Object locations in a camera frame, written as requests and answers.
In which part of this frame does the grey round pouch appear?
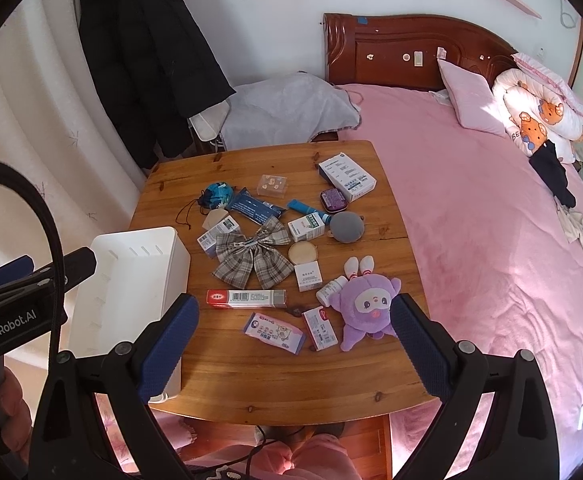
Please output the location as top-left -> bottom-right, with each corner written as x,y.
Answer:
330,211 -> 365,244

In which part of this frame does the green white medicine box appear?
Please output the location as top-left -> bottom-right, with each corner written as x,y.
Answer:
287,212 -> 326,242

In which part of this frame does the black hanging coat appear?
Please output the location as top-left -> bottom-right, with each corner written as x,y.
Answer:
78,0 -> 237,170

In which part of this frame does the white cushion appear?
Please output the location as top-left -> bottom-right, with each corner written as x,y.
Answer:
187,100 -> 232,142

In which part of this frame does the person's left hand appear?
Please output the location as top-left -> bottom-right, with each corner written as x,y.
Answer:
0,367 -> 33,454

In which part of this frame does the white plastic bin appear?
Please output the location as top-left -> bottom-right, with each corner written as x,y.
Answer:
64,226 -> 192,406

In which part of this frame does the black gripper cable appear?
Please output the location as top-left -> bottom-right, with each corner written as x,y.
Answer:
0,156 -> 69,356

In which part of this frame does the small purple case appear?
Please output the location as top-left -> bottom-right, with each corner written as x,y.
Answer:
320,188 -> 351,212

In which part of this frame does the pink white cartoon box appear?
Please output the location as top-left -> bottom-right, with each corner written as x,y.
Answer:
242,311 -> 306,356

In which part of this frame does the white pill bottle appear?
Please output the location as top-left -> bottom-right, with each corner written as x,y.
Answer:
315,276 -> 347,307

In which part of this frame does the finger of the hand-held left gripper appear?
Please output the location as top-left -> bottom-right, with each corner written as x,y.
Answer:
0,255 -> 34,292
62,248 -> 97,289

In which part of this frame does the wooden bed headboard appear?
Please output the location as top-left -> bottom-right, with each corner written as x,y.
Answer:
323,12 -> 519,93

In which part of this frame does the round beige powder puff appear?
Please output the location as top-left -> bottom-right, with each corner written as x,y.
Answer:
289,241 -> 318,264

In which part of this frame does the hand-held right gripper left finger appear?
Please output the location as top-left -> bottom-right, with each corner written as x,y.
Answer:
28,292 -> 200,480

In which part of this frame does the dark blue snack packet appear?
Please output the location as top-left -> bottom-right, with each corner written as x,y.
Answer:
224,187 -> 286,224

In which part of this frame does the purple plush toy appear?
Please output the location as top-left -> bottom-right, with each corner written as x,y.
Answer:
327,255 -> 402,352

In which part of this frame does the grey cloth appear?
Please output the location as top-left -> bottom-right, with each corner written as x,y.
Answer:
220,71 -> 362,151

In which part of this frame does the small red white box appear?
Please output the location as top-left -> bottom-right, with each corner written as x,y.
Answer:
302,306 -> 338,352

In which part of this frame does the pink pillow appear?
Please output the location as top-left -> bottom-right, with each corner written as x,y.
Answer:
436,57 -> 509,137

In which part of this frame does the large white blue box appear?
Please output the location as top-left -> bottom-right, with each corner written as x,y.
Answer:
318,151 -> 377,202

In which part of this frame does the cartoon bear quilt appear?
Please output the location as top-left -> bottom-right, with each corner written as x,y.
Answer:
491,51 -> 583,163

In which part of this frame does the black floor cable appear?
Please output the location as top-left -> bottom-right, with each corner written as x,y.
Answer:
191,427 -> 302,480

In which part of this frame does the person's pink trouser leg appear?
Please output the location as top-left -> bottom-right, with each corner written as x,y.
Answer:
256,432 -> 352,480

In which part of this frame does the blue tube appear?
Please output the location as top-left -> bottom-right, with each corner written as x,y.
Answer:
286,199 -> 333,223

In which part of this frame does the small white blue box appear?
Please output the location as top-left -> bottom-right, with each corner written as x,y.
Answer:
197,215 -> 244,259

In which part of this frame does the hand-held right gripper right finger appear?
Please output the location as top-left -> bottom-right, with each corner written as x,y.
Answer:
390,293 -> 559,480

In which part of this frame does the red white toothpaste box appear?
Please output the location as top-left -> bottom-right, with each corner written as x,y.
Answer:
206,289 -> 288,309

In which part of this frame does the plaid bow hair clip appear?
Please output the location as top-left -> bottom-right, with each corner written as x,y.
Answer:
211,216 -> 296,293

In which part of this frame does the small white square box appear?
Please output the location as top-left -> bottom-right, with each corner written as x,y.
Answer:
294,261 -> 322,292

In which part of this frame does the pink bedspread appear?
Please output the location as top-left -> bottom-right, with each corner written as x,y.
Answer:
336,82 -> 583,480

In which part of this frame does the dark garment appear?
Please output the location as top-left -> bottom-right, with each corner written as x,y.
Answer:
529,141 -> 577,208

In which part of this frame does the beige crumpled cloth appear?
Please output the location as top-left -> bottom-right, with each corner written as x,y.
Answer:
554,197 -> 583,259

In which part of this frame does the clear plastic small box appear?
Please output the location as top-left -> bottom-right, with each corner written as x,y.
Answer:
257,175 -> 289,196

